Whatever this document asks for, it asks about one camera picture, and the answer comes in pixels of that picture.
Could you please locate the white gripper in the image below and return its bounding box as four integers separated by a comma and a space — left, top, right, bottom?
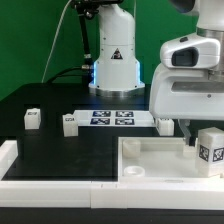
149, 64, 224, 147

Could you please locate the white square tabletop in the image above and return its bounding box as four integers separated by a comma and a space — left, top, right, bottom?
118, 137, 224, 180

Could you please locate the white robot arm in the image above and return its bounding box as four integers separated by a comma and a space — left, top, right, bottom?
89, 0, 224, 136

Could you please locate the white U-shaped obstacle fence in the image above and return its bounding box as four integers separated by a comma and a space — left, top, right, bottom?
0, 141, 224, 210

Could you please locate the white marker base plate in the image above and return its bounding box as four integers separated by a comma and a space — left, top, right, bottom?
74, 110, 155, 127

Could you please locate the black cable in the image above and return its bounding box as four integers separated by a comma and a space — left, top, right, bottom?
45, 65, 94, 84

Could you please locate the white cable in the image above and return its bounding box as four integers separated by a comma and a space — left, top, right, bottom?
41, 0, 73, 84

